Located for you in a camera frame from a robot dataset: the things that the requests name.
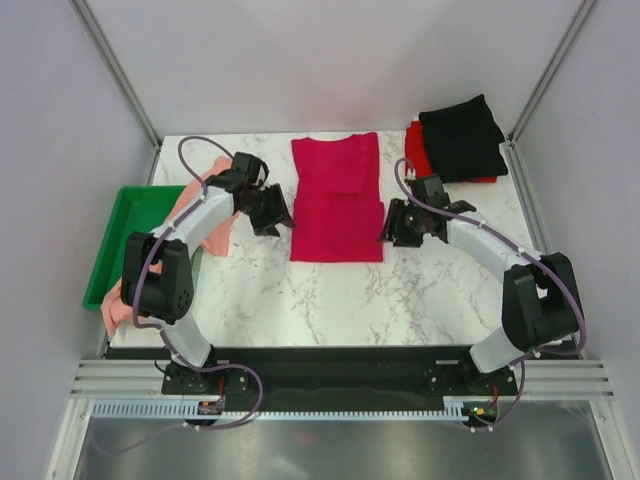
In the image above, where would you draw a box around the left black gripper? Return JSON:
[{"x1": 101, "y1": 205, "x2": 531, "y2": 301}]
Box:
[{"x1": 238, "y1": 184, "x2": 295, "y2": 238}]

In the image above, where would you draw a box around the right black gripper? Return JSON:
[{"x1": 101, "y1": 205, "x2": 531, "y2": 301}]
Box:
[{"x1": 377, "y1": 198, "x2": 427, "y2": 249}]

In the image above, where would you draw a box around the magenta polo shirt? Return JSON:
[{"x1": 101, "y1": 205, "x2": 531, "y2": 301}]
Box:
[{"x1": 290, "y1": 132, "x2": 385, "y2": 263}]

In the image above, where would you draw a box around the salmon pink t shirt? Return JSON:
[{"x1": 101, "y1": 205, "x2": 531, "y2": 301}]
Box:
[{"x1": 100, "y1": 156, "x2": 236, "y2": 338}]

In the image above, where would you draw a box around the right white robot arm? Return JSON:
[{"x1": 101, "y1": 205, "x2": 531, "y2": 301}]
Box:
[{"x1": 380, "y1": 174, "x2": 585, "y2": 394}]

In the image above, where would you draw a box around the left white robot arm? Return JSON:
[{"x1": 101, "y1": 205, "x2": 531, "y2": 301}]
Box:
[{"x1": 121, "y1": 152, "x2": 294, "y2": 393}]

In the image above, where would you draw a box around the folded red t shirt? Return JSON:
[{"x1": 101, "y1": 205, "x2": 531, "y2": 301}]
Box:
[{"x1": 403, "y1": 119, "x2": 499, "y2": 185}]

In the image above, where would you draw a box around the folded black t shirt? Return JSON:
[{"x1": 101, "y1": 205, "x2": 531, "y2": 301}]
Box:
[{"x1": 418, "y1": 94, "x2": 508, "y2": 183}]

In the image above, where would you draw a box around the green plastic tray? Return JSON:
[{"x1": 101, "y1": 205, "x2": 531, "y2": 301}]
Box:
[{"x1": 83, "y1": 185, "x2": 184, "y2": 311}]

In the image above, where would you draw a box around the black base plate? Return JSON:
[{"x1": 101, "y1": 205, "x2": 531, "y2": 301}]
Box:
[{"x1": 102, "y1": 344, "x2": 581, "y2": 414}]

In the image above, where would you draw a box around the white slotted cable duct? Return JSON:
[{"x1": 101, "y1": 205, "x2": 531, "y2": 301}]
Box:
[{"x1": 91, "y1": 399, "x2": 469, "y2": 421}]

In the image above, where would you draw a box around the left aluminium frame post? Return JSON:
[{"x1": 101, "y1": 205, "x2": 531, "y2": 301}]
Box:
[{"x1": 69, "y1": 0, "x2": 164, "y2": 150}]

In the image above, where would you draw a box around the aluminium frame post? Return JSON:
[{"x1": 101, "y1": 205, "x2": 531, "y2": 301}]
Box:
[
  {"x1": 69, "y1": 0, "x2": 164, "y2": 150},
  {"x1": 507, "y1": 0, "x2": 601, "y2": 144}
]

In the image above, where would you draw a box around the front aluminium rail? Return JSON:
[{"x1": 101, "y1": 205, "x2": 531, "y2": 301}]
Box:
[{"x1": 72, "y1": 360, "x2": 614, "y2": 401}]

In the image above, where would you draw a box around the right aluminium frame post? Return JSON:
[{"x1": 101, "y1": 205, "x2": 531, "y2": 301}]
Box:
[{"x1": 507, "y1": 0, "x2": 601, "y2": 144}]

